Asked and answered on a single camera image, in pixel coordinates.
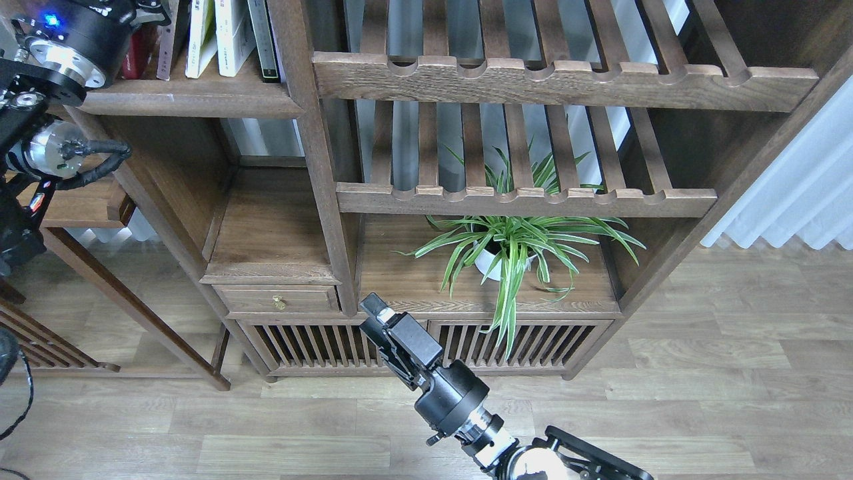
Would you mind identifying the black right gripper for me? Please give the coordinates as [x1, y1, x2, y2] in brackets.
[359, 292, 503, 447]

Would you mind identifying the white plant pot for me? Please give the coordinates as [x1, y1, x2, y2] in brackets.
[472, 240, 536, 283]

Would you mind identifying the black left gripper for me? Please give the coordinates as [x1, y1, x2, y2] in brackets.
[12, 1, 173, 90]

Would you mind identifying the dark maroon book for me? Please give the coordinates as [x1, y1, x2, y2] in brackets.
[156, 0, 192, 80]

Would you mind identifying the red book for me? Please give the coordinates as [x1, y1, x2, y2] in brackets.
[121, 23, 161, 79]

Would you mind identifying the white curtain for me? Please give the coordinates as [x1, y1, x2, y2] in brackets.
[700, 79, 852, 250]

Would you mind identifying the dark wooden bookshelf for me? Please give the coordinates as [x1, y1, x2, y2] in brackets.
[0, 0, 853, 382]

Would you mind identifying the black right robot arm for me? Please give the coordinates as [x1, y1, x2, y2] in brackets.
[361, 293, 651, 479]

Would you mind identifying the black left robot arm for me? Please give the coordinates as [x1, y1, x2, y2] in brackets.
[1, 1, 170, 276]

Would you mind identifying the green spider plant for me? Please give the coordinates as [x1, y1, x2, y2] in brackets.
[400, 143, 646, 361]

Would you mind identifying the dark green upright book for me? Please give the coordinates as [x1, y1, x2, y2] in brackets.
[247, 0, 281, 83]

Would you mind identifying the yellow green book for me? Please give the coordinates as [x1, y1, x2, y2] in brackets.
[184, 1, 217, 79]

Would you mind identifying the white upright book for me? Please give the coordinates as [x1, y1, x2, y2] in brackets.
[215, 1, 256, 78]

